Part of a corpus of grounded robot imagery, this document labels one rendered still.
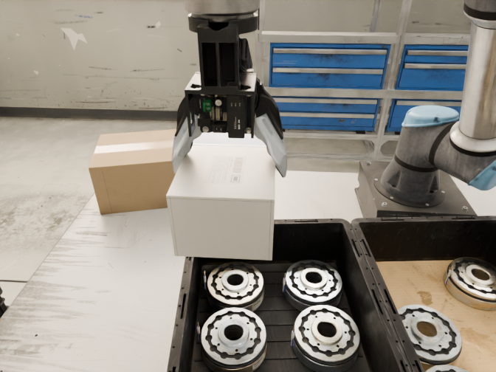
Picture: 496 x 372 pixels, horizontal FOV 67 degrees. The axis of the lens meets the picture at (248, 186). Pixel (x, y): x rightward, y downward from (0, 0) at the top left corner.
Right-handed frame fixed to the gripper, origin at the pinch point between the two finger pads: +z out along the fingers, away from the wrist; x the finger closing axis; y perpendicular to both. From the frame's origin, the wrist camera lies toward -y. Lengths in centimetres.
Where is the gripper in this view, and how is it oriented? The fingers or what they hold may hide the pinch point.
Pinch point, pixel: (230, 172)
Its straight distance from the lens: 50.8
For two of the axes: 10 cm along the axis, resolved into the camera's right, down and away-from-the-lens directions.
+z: 0.0, 8.4, 5.4
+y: -0.7, 5.4, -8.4
